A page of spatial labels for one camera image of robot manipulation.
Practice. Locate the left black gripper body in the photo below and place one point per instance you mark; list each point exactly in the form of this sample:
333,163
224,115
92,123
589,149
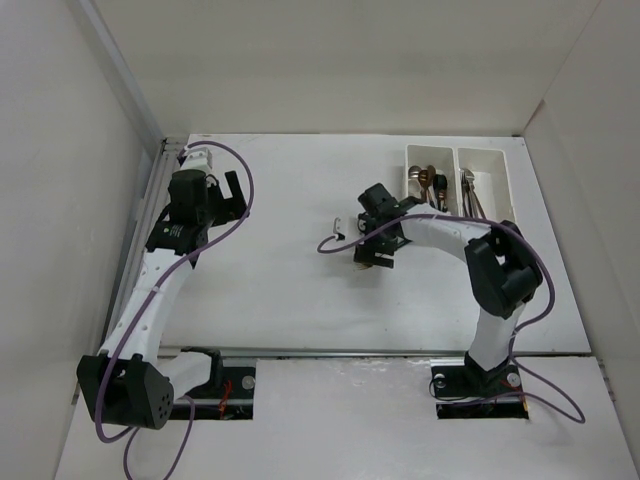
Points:
220,210

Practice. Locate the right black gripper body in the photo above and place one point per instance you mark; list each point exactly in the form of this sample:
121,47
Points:
365,251

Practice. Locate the silver spoon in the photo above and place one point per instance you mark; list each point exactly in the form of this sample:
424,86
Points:
414,187

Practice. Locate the copper spoon long handle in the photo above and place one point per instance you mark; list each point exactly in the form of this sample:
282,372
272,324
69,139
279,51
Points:
426,177

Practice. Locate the black spoon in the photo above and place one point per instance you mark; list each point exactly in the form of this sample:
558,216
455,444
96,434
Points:
440,187

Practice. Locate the silver fork long handle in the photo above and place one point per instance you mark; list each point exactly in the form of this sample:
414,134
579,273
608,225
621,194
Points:
478,208

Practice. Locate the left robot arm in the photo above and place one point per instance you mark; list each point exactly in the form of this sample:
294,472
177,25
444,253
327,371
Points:
124,384

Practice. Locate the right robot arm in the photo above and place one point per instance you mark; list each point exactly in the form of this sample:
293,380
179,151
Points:
503,273

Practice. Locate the left white container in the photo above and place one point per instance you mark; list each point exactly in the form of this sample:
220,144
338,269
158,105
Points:
445,162

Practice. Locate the white container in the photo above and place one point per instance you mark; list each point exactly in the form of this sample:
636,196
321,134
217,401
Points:
445,162
491,181

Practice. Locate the right white container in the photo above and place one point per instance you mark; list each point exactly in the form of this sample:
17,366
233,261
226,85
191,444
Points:
491,181

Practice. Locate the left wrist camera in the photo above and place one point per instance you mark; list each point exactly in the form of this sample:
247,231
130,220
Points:
197,158

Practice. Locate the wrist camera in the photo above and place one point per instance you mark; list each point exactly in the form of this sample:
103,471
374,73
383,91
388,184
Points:
338,229
197,158

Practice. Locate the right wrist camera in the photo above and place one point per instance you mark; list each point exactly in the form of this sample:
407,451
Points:
338,229

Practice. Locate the aluminium rail frame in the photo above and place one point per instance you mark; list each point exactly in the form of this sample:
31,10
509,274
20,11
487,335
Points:
126,301

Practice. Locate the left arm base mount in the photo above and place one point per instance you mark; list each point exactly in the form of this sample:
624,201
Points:
215,395

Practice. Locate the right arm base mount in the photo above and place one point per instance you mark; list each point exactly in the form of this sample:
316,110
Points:
462,395

